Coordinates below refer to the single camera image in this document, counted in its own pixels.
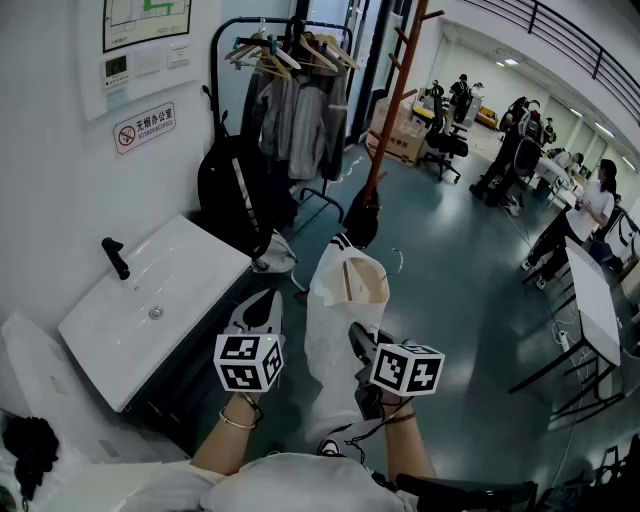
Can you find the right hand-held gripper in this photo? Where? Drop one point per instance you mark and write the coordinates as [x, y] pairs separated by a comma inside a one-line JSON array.
[[410, 370]]

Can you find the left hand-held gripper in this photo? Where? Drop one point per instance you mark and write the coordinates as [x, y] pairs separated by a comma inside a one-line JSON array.
[[245, 362]]

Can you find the white garment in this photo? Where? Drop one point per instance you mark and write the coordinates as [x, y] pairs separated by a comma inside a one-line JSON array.
[[335, 350]]

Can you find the orange wooden coat stand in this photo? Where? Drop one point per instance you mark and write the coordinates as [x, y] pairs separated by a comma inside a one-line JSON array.
[[397, 95]]

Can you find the person's right forearm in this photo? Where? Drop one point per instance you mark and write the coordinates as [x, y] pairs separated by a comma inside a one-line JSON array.
[[410, 450]]

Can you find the person's left forearm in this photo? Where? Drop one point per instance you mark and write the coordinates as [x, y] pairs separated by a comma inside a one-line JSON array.
[[225, 445]]

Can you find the light grey bag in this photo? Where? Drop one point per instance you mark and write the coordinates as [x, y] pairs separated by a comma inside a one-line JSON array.
[[277, 255]]

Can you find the dark sink cabinet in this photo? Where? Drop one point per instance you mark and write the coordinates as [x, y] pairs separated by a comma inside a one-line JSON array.
[[200, 360]]

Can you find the brown wrist band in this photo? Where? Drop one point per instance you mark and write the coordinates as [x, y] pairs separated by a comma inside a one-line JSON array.
[[402, 417]]

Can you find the white sink basin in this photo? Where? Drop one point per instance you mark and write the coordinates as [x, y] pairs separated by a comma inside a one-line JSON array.
[[175, 270]]

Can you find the person's right shoe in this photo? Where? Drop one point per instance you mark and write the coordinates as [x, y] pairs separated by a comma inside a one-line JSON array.
[[330, 446]]

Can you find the black hanging bag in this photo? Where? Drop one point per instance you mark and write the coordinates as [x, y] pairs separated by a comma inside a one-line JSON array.
[[361, 222]]

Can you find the black backpack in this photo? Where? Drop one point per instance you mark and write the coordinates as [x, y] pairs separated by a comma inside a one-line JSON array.
[[225, 190]]

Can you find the person's white shirt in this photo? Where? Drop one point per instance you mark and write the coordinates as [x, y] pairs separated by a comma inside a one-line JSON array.
[[300, 485]]

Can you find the black faucet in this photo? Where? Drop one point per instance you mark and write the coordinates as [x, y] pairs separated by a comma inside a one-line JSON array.
[[117, 257]]

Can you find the black worn rig bar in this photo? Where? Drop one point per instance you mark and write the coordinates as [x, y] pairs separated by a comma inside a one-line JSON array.
[[465, 487]]

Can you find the light grey zip jacket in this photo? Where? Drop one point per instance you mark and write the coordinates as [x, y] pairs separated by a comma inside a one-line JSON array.
[[305, 130]]

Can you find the white power strip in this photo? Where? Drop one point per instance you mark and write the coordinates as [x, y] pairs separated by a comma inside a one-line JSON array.
[[562, 340]]

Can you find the dark grey jacket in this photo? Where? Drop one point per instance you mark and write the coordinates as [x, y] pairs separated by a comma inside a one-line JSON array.
[[255, 115]]

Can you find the printed cardboard box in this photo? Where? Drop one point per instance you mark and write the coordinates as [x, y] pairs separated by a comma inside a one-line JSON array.
[[405, 147]]

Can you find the no smoking sign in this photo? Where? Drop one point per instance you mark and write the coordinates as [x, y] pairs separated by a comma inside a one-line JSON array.
[[150, 127]]

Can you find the black office chair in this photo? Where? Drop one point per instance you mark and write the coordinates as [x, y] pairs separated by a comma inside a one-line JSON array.
[[445, 142]]

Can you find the white appliance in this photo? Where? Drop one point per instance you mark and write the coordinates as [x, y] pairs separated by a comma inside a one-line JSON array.
[[40, 370]]

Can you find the plain cardboard box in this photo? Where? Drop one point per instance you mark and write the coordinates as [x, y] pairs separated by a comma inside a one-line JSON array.
[[385, 115]]

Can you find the white table with black legs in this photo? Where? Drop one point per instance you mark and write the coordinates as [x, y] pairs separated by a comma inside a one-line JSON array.
[[595, 300]]

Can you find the yellow container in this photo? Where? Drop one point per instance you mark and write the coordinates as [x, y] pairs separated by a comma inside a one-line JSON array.
[[424, 114]]

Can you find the black garment rack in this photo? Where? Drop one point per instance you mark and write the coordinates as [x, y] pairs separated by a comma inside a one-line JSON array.
[[214, 75]]

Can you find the grey mesh office chair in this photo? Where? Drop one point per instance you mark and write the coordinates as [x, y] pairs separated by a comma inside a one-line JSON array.
[[527, 155]]

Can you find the long white table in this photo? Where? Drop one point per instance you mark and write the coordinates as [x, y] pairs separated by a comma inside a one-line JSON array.
[[552, 170]]

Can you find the black framed glass door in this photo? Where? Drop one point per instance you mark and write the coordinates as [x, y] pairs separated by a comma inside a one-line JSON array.
[[372, 75]]

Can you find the framed evacuation plan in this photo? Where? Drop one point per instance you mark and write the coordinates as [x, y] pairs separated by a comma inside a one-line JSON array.
[[145, 25]]

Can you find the ceiling light panel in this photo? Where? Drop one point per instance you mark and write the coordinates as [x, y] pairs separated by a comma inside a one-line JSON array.
[[511, 62]]

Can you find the black metal railing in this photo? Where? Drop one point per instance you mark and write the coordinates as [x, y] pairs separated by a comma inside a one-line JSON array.
[[597, 62]]

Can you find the blank white wall panel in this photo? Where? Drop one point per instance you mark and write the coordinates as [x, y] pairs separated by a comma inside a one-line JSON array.
[[148, 61]]

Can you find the wall thermostat panel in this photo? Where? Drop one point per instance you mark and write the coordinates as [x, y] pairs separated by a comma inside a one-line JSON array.
[[116, 70]]

